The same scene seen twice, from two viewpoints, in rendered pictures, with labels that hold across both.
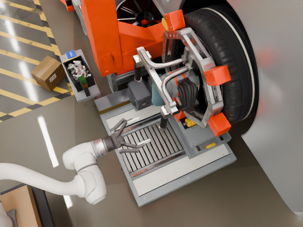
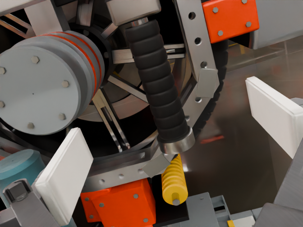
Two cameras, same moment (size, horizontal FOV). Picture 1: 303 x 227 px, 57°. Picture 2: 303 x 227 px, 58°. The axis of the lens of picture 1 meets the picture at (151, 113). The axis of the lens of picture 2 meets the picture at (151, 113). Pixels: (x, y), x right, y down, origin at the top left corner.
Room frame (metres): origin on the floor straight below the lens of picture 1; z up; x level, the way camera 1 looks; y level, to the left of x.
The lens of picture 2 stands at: (0.47, 0.19, 0.91)
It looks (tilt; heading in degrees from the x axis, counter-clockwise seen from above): 20 degrees down; 303
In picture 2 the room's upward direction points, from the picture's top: 19 degrees counter-clockwise
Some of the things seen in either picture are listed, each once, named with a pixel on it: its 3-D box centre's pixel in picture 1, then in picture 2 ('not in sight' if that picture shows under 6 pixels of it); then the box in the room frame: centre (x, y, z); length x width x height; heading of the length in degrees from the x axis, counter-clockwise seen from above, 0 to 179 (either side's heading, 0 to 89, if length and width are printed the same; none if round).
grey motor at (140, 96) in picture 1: (155, 92); not in sight; (1.14, -0.02, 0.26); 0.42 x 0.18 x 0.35; 117
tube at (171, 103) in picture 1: (181, 81); not in sight; (0.73, -0.13, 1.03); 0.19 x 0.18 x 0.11; 117
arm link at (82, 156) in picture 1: (80, 158); not in sight; (0.40, 0.34, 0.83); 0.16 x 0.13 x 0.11; 117
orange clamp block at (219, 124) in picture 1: (218, 124); (226, 16); (0.60, -0.35, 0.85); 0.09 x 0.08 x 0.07; 27
